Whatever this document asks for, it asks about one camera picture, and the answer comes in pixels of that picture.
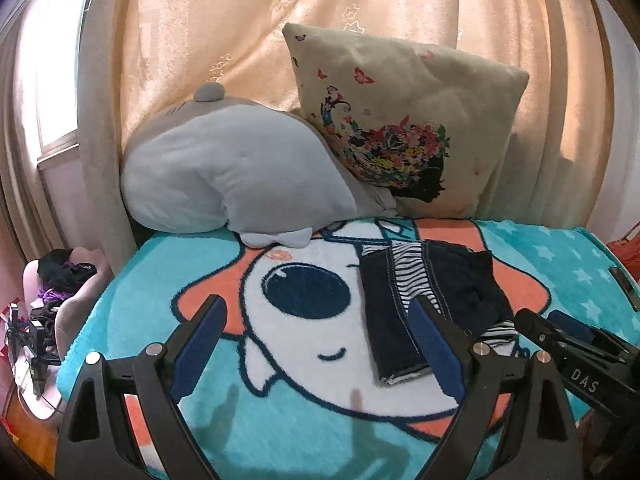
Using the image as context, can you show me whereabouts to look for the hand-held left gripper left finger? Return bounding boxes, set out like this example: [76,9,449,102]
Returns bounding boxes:
[54,295,229,480]

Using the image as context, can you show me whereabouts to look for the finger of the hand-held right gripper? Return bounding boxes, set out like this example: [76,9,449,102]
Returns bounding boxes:
[547,309,640,369]
[515,308,640,412]

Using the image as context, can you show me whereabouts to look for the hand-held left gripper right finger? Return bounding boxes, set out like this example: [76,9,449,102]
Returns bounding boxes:
[410,295,585,480]

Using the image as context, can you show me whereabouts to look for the dark pants with striped lining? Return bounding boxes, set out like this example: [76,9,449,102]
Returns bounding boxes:
[361,239,519,389]

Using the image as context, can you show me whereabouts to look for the dark flat device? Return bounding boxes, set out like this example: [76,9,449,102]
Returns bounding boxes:
[608,266,640,312]

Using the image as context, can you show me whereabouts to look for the turquoise cartoon dog blanket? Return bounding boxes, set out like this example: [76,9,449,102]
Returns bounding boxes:
[56,216,640,480]

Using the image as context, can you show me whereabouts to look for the red fabric item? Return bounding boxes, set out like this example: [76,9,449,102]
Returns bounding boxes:
[607,224,640,282]

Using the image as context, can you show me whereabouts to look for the pink upholstered chair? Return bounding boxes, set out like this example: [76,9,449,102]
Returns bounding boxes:
[22,246,109,357]

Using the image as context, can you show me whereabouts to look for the white round side table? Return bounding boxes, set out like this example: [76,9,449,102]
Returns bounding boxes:
[16,360,67,420]

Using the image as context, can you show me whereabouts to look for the black clothes heap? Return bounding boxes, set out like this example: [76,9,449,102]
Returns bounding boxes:
[37,248,99,292]

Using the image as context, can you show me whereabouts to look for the black tripod stand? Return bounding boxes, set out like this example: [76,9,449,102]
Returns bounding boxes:
[2,302,62,397]

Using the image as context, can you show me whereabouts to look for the grey plush animal pillow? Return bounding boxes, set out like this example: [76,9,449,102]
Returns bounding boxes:
[121,82,399,250]

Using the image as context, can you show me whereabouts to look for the cream floral print cushion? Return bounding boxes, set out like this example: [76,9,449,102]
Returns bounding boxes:
[282,21,530,220]

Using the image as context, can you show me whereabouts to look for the pale striped curtain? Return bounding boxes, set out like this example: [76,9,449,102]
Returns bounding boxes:
[0,10,53,266]

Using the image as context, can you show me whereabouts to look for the window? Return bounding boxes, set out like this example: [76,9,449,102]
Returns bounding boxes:
[29,0,95,162]

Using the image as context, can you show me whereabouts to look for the beige embroidered curtain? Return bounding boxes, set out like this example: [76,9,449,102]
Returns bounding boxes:
[77,0,640,241]

